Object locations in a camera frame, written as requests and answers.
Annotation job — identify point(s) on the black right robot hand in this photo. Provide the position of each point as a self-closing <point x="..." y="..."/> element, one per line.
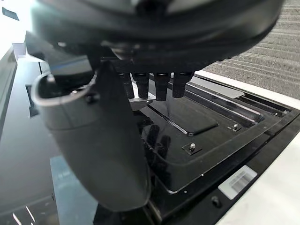
<point x="98" y="145"/>

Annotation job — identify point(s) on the white dishwasher door, black liner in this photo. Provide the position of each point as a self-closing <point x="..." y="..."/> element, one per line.
<point x="206" y="150"/>

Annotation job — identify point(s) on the small metal stud on plate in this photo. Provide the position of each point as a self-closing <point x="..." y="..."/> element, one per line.
<point x="235" y="127"/>
<point x="192" y="147"/>

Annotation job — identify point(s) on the black screw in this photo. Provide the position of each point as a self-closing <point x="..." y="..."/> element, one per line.
<point x="216" y="201"/>

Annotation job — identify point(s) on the white barcode label sticker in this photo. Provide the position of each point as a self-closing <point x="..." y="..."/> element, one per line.
<point x="237" y="182"/>

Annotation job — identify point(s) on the dark rectangular ceiling fixture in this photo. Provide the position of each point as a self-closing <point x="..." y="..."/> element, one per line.
<point x="9" y="12"/>

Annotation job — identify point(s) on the silver metal latch bracket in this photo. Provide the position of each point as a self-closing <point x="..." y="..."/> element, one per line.
<point x="140" y="103"/>

